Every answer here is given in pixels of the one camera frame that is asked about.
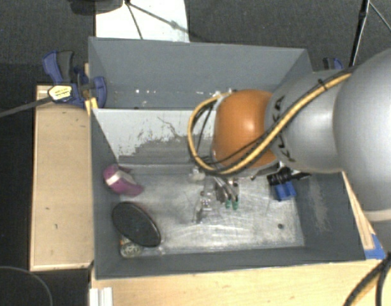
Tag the blue block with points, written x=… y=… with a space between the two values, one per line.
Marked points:
x=284 y=192

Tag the pale wood board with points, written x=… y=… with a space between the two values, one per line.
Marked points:
x=61 y=177

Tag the black oval disc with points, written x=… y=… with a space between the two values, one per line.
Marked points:
x=136 y=223

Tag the grey metal bin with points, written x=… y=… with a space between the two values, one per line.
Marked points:
x=169 y=75

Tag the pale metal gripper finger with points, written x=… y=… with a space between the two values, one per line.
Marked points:
x=207 y=210
x=197 y=214

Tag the black cylinder on white bracket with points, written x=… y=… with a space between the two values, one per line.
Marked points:
x=279 y=178

